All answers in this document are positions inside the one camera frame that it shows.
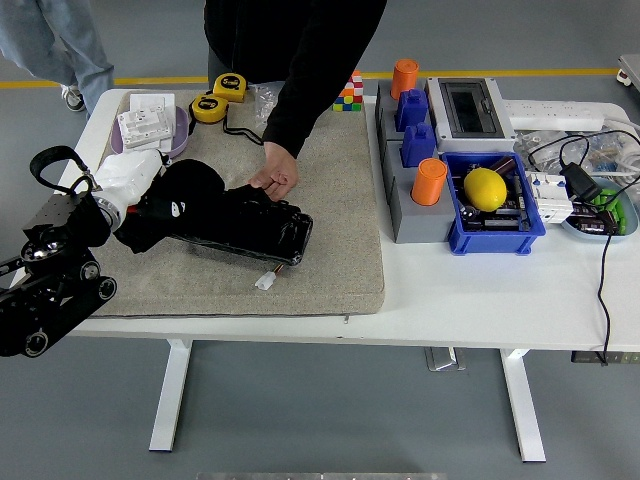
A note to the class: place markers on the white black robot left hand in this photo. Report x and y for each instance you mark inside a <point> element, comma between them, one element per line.
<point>125,172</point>

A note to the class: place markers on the person's left hand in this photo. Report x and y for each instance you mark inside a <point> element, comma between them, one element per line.
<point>279,167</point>

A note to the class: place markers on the black glossy panel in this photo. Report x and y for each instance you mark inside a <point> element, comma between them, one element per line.
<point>265,230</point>

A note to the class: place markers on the black rag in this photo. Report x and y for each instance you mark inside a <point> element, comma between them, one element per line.
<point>197,180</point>

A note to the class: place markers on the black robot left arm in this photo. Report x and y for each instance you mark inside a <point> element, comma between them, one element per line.
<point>45,295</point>

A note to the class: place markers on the person's left forearm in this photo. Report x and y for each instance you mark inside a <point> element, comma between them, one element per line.
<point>310,100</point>

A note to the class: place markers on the white socket with raised back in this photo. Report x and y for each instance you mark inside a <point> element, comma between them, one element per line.
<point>145,125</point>

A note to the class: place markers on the purple tray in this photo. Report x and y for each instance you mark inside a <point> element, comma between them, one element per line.
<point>177,145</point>

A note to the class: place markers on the clear plastic bag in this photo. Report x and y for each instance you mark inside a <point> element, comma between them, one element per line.
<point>262,105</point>

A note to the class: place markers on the flat white socket plate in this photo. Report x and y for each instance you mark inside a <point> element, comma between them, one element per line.
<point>150,100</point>

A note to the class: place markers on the yellow tape measure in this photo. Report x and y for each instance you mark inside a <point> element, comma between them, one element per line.
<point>230,86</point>
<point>207,107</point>

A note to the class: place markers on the colourful puzzle cube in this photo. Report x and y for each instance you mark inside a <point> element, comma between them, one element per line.
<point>350,97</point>

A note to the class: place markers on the grey base block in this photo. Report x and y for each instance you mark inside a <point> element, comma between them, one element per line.
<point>385,115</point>
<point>420,225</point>

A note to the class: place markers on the grey-brown mat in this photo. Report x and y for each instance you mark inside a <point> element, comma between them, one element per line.
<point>225,295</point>

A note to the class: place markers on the blue block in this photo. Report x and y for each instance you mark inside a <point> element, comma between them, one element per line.
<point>419,146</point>
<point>412,110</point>

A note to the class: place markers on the orange cylinder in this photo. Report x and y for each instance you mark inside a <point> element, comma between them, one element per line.
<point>404,77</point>
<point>427,182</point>

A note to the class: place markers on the white electrical distribution box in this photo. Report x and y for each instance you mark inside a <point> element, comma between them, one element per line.
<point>470,107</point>

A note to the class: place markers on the yellow lemon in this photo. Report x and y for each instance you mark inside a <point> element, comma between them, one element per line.
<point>485,190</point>

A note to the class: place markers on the brown capacitor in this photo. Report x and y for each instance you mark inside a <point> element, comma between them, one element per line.
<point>502,166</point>
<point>590,222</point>

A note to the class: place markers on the blue plastic bin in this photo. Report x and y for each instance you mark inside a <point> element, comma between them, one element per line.
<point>490,242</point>

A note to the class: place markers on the white table leg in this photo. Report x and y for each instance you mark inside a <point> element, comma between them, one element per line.
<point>522,405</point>
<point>170,395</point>

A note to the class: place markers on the clear bags of small parts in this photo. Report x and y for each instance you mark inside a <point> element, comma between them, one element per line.
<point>545,150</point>

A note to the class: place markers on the white circuit breaker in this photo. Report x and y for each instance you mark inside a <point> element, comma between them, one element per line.
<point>547,197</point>

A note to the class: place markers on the white power strip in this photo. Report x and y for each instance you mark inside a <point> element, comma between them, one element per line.
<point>550,115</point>

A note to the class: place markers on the green plastic pieces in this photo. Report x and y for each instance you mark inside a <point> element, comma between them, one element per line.
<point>607,202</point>

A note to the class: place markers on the light blue bowl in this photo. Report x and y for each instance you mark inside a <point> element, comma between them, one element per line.
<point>631,215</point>

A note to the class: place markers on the black table control box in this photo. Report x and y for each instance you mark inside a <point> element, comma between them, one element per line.
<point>585,358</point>

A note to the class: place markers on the grey cart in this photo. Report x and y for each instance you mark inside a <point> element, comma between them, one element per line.
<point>631,70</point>

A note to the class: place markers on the grey metal bracket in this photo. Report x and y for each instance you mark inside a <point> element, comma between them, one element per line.
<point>442,360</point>

